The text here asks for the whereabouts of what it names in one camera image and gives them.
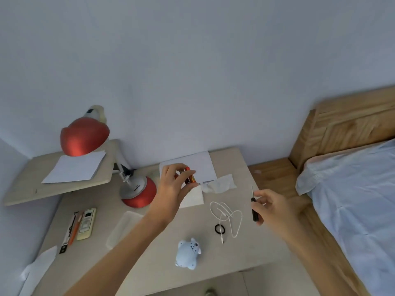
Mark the person's left hand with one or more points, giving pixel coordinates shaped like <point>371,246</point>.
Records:
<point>168,194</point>

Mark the person's right hand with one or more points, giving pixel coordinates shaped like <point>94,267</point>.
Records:
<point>277,215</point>

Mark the light blue toy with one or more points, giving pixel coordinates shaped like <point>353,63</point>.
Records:
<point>186,254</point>

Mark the person's right forearm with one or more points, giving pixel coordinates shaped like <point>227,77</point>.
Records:
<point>318,265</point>

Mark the person's left forearm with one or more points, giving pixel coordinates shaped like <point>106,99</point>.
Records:
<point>123,255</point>

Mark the person's grey shoe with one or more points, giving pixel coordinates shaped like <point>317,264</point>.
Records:
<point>210,292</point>

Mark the flat white napkin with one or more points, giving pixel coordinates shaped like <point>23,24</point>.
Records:
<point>194,198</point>

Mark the white paper sheet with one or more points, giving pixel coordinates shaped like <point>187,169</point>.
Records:
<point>200,166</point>

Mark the crumpled white tissue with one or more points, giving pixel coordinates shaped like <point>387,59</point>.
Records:
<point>220,184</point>

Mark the blue striped pillow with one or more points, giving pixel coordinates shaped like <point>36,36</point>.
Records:
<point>314,175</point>

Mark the clear plastic container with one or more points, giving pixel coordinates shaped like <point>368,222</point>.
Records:
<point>123,228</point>

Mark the light blue striped bedsheet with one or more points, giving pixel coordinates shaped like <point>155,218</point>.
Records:
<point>364,212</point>

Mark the cream remote control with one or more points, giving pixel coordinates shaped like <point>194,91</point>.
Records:
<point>86,223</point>

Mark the white paper stack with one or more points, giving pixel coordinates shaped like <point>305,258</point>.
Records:
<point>74,167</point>

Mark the orange pen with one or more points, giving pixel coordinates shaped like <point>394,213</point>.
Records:
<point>74,232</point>

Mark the red desk lamp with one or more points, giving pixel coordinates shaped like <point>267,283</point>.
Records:
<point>83,135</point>

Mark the black pen package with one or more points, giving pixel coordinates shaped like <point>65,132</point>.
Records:
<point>64,243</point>

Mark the beige desk shelf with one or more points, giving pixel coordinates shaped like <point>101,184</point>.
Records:
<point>27,188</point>

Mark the long white tissue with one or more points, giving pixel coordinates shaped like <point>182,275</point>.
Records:
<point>37,271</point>

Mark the wooden bed frame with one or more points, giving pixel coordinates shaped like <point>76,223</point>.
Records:
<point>355,120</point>

